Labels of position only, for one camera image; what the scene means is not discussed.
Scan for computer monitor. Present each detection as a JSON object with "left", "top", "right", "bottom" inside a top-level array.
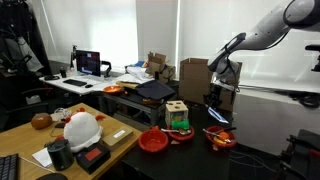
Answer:
[{"left": 76, "top": 50, "right": 101, "bottom": 76}]

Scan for orange bowl on desk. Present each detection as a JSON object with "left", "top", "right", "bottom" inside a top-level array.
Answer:
[{"left": 103, "top": 85, "right": 122, "bottom": 95}]

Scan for stack of papers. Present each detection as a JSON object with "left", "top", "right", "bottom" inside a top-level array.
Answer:
[{"left": 126, "top": 66, "right": 153, "bottom": 83}]

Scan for black keyboard far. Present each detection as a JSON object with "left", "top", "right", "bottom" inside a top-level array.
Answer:
[{"left": 63, "top": 79, "right": 87, "bottom": 87}]

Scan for small open cardboard box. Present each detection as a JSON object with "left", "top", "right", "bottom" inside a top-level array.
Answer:
[{"left": 146, "top": 52, "right": 176, "bottom": 83}]

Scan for orange ball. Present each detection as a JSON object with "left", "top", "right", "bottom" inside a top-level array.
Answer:
[{"left": 219, "top": 132, "right": 230, "bottom": 140}]

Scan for white plush chicken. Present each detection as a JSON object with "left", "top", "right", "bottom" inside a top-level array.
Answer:
[{"left": 56, "top": 112, "right": 103, "bottom": 153}]

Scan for white paper sheet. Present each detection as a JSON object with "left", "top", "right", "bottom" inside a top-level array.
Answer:
[{"left": 32, "top": 148, "right": 52, "bottom": 167}]

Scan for white blue toothpaste tube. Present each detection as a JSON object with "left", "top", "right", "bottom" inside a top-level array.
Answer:
[{"left": 208, "top": 107, "right": 229, "bottom": 123}]

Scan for red bowl left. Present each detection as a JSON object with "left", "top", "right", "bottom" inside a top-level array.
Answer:
[{"left": 138, "top": 126, "right": 169, "bottom": 153}]

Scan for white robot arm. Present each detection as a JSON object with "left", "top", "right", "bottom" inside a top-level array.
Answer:
[{"left": 203, "top": 0, "right": 320, "bottom": 109}]

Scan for red bowl right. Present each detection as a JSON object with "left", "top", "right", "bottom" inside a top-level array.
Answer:
[{"left": 204, "top": 126, "right": 237, "bottom": 149}]

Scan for black box red label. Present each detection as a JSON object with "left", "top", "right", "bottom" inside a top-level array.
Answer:
[{"left": 75, "top": 143, "right": 111, "bottom": 174}]

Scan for brown toy football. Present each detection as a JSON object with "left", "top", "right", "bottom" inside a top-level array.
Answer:
[{"left": 31, "top": 113, "right": 53, "bottom": 130}]

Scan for red bowl middle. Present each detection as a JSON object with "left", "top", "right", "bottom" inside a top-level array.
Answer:
[{"left": 167, "top": 126, "right": 195, "bottom": 141}]

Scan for black computer mouse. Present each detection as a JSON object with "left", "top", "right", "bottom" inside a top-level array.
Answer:
[{"left": 85, "top": 84, "right": 93, "bottom": 88}]

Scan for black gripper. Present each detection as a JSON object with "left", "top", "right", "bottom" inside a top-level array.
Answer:
[{"left": 203, "top": 84, "right": 222, "bottom": 109}]

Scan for red bowl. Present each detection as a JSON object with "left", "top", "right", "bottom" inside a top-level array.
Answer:
[
  {"left": 167, "top": 126, "right": 195, "bottom": 141},
  {"left": 138, "top": 126, "right": 169, "bottom": 153},
  {"left": 204, "top": 126, "right": 237, "bottom": 149}
]

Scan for green toy dumbbell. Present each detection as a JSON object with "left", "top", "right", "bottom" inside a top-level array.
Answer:
[{"left": 171, "top": 120, "right": 190, "bottom": 130}]

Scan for large cardboard box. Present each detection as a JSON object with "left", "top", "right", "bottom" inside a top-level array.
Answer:
[{"left": 178, "top": 58, "right": 236, "bottom": 112}]

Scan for wooden shape sorter box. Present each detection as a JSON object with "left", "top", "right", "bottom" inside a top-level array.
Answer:
[{"left": 165, "top": 100, "right": 188, "bottom": 125}]

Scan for black keyboard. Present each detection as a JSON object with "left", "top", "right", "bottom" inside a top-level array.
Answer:
[
  {"left": 63, "top": 79, "right": 87, "bottom": 87},
  {"left": 0, "top": 154, "right": 19, "bottom": 180}
]

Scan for dark cylindrical speaker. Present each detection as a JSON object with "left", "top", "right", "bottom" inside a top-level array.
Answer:
[{"left": 45, "top": 139, "right": 74, "bottom": 171}]

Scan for tan cardboard box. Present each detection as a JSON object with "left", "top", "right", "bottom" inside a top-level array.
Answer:
[{"left": 102, "top": 126, "right": 133, "bottom": 151}]

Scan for black office chair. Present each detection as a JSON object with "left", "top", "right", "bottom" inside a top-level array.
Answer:
[{"left": 0, "top": 74, "right": 49, "bottom": 132}]

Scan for dark folded cloth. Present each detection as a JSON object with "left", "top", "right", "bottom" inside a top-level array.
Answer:
[{"left": 135, "top": 80, "right": 175, "bottom": 100}]

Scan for black keyboard near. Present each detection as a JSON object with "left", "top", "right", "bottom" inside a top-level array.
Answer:
[{"left": 0, "top": 154, "right": 19, "bottom": 180}]

